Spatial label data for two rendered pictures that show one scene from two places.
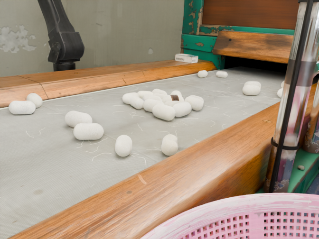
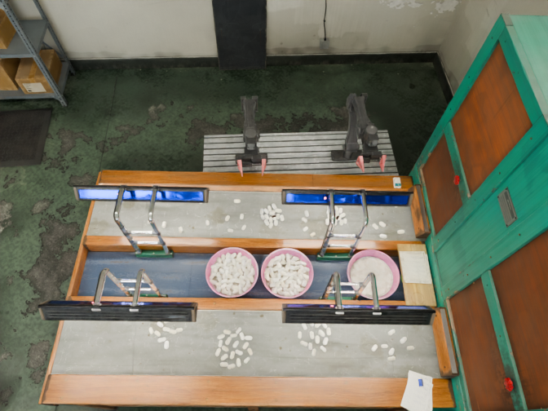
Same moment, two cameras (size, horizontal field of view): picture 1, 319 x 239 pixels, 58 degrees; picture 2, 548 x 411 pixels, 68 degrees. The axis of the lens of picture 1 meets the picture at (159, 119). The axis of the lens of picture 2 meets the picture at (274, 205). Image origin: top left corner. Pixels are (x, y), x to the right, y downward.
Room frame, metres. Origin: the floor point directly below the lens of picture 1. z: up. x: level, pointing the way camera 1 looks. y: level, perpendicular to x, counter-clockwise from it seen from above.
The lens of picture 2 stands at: (-0.49, -0.58, 2.73)
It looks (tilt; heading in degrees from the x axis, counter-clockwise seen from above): 61 degrees down; 49
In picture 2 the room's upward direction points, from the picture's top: 3 degrees clockwise
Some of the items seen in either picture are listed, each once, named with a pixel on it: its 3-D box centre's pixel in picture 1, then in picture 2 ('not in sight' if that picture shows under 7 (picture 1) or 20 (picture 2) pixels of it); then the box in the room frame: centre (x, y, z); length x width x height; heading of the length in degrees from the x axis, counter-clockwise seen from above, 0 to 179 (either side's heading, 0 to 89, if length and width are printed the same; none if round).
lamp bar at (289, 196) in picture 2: not in sight; (346, 195); (0.43, -0.05, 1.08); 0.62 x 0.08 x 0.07; 141
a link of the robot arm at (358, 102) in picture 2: not in sight; (360, 116); (0.85, 0.28, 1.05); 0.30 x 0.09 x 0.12; 55
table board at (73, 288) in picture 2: not in sight; (81, 276); (-0.80, 0.58, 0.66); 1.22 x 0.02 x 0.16; 51
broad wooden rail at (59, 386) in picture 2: not in sight; (251, 392); (-0.43, -0.42, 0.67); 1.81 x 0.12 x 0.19; 141
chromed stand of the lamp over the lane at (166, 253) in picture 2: not in sight; (148, 223); (-0.38, 0.50, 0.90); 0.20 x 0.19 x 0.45; 141
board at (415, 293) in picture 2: not in sight; (416, 274); (0.55, -0.51, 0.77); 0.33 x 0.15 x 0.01; 51
